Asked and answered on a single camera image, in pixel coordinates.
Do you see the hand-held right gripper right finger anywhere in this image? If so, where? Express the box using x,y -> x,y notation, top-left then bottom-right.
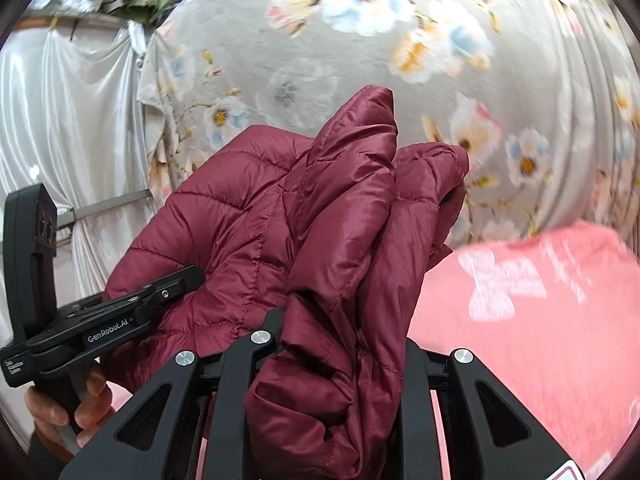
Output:
399,337 -> 577,480

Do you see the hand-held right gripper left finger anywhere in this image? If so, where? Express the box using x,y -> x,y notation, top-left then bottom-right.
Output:
59,305 -> 290,480

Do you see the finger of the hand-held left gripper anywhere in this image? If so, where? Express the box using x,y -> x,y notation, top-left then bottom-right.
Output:
102,265 -> 207,317

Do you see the maroon quilted puffer jacket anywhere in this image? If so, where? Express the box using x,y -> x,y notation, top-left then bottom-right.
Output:
102,85 -> 471,480

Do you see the person's left hand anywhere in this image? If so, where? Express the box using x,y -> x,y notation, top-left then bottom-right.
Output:
24,364 -> 116,433

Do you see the grey metal bar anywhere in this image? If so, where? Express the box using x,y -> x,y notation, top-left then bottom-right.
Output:
56,188 -> 154,225

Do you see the pink printed blanket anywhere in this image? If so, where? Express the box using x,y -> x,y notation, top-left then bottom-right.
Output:
100,219 -> 640,480

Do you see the white satin curtain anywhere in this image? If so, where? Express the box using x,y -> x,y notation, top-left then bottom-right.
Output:
0,22 -> 158,346

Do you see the wooden rod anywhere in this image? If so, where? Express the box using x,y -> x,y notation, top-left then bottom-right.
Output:
14,12 -> 128,30

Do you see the grey floral bed sheet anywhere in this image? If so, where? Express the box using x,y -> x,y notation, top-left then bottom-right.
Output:
135,0 -> 640,261

